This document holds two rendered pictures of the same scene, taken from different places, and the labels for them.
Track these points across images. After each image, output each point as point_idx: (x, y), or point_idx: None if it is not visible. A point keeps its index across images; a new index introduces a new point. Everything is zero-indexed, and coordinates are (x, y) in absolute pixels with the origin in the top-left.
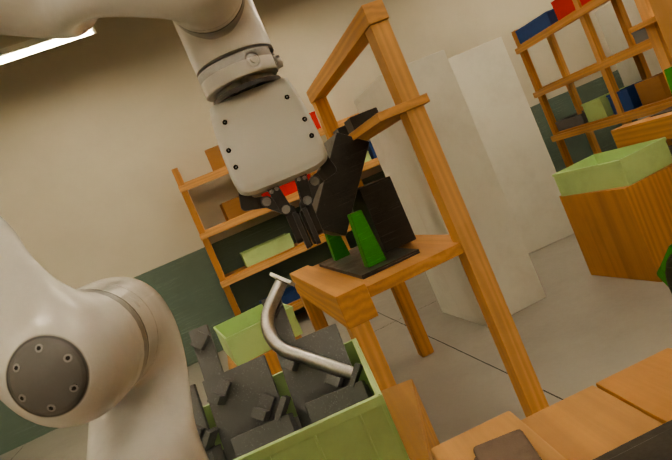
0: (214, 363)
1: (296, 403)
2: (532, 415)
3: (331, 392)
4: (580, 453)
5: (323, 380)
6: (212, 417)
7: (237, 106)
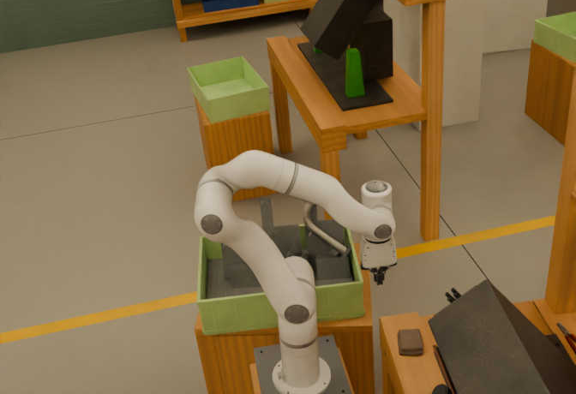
0: (270, 221)
1: (309, 253)
2: (425, 316)
3: (328, 253)
4: (436, 343)
5: (327, 246)
6: None
7: (374, 245)
